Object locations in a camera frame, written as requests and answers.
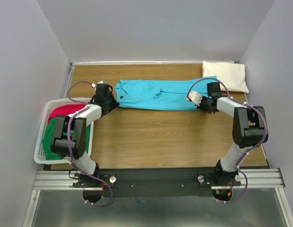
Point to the folded white t shirt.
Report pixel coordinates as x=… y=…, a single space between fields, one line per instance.
x=232 y=75

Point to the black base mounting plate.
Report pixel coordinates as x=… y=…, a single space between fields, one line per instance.
x=157 y=182

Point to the cyan polo t shirt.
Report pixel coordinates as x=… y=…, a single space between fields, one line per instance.
x=163 y=95

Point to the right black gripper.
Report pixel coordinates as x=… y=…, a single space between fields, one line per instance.
x=199 y=107

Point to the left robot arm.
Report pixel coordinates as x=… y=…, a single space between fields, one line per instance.
x=69 y=132

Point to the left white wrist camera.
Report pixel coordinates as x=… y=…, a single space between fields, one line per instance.
x=94 y=85

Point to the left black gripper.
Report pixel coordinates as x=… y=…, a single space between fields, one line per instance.
x=115 y=104

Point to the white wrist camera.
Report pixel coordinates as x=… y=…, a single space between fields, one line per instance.
x=94 y=85
x=194 y=97

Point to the red t shirt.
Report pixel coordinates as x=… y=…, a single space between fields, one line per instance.
x=65 y=110

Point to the aluminium frame rail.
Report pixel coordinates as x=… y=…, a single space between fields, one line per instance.
x=257 y=202

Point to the white plastic laundry basket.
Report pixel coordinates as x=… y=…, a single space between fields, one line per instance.
x=42 y=154

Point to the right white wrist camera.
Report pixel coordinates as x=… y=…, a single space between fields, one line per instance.
x=194 y=97

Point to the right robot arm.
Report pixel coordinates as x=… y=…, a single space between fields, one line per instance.
x=249 y=131

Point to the green t shirt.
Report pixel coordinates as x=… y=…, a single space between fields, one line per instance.
x=46 y=141

